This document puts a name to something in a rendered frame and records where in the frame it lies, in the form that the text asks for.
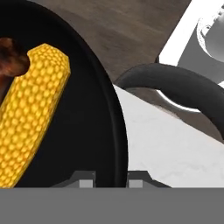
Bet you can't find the black bowl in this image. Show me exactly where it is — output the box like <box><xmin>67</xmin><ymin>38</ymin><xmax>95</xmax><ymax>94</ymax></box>
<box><xmin>0</xmin><ymin>0</ymin><xmax>130</xmax><ymax>189</ymax></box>

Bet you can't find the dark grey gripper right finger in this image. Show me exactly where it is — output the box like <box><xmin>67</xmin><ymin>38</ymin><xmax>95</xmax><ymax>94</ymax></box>
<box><xmin>127</xmin><ymin>171</ymin><xmax>172</xmax><ymax>189</ymax></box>

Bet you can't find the black and white round thing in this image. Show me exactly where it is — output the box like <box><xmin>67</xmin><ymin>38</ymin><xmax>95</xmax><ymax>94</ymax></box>
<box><xmin>114</xmin><ymin>62</ymin><xmax>224</xmax><ymax>140</ymax></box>

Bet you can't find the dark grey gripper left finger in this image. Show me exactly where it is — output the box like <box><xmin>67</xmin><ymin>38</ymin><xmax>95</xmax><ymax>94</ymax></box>
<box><xmin>52</xmin><ymin>171</ymin><xmax>97</xmax><ymax>189</ymax></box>

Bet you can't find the yellow corn cob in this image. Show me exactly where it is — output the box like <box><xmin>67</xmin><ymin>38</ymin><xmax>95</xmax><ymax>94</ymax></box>
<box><xmin>0</xmin><ymin>43</ymin><xmax>72</xmax><ymax>189</ymax></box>

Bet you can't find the brown chicken drumstick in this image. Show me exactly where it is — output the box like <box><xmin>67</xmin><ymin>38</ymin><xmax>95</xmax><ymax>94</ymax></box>
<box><xmin>0</xmin><ymin>37</ymin><xmax>32</xmax><ymax>102</ymax></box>

